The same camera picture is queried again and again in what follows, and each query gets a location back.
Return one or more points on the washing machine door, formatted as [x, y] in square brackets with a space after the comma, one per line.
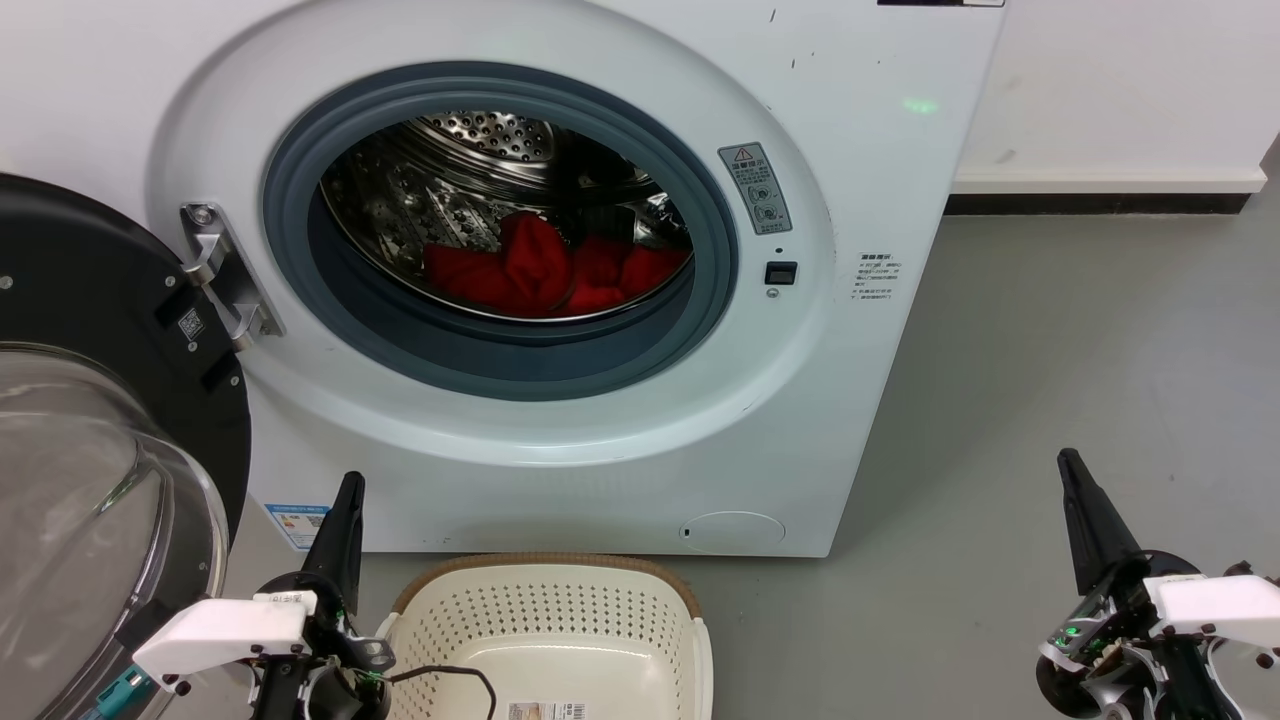
[100, 290]

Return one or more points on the printed paper label with barcode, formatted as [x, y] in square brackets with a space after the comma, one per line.
[545, 712]

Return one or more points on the small QR code sticker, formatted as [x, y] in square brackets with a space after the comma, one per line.
[191, 324]

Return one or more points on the white front-load washing machine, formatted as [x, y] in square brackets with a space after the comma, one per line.
[860, 400]

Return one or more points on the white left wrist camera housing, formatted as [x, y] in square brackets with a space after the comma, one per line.
[220, 632]

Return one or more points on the stainless steel washing machine drum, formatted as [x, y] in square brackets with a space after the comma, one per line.
[430, 180]

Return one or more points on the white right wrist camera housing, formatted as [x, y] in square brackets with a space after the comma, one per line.
[1215, 605]

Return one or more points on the cream perforated laundry basket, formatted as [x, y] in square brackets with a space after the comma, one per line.
[560, 625]

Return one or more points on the round white filter cover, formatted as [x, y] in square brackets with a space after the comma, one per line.
[732, 532]

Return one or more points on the black door latch socket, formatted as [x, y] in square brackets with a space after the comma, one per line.
[781, 273]

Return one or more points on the grey rubber door gasket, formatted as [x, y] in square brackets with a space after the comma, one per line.
[520, 365]

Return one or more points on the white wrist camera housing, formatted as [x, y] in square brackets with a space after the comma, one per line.
[220, 632]
[1215, 605]

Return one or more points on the red cloth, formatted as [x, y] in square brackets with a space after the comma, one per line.
[535, 265]

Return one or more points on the black and white baseboard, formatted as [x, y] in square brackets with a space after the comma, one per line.
[1100, 195]

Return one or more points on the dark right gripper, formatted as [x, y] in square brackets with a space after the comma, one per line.
[1120, 650]

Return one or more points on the silver metal door hinge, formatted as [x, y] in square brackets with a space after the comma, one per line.
[225, 275]

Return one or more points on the blue energy label sticker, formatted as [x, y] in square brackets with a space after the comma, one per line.
[297, 525]

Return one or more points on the grey warning sticker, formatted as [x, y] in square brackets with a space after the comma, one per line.
[756, 188]

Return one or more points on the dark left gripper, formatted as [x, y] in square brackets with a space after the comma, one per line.
[335, 670]

